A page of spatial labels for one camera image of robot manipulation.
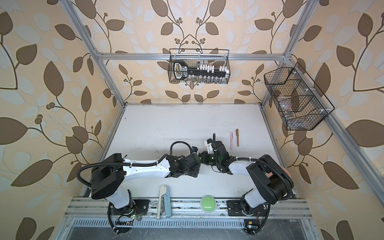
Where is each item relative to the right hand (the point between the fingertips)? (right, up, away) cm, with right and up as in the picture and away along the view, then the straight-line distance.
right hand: (196, 159), depth 87 cm
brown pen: (+28, +15, +16) cm, 36 cm away
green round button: (+6, -19, -13) cm, 24 cm away
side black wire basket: (+53, +31, -14) cm, 62 cm away
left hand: (+2, -4, -5) cm, 7 cm away
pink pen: (+24, +10, +15) cm, 30 cm away
